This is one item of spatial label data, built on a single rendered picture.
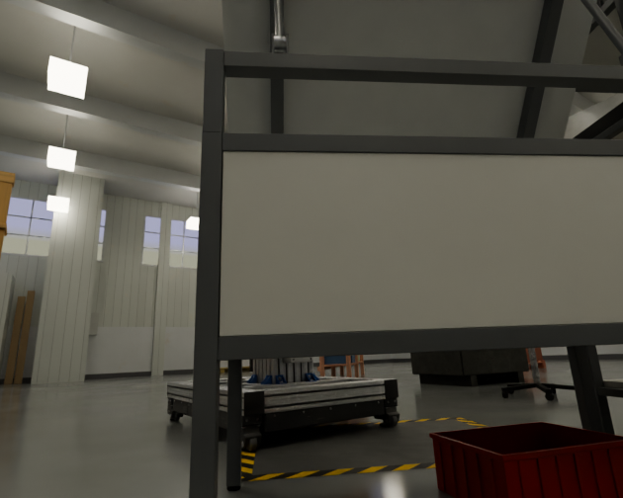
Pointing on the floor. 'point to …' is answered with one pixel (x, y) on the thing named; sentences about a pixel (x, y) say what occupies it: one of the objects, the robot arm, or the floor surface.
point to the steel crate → (470, 367)
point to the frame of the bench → (204, 378)
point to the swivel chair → (535, 381)
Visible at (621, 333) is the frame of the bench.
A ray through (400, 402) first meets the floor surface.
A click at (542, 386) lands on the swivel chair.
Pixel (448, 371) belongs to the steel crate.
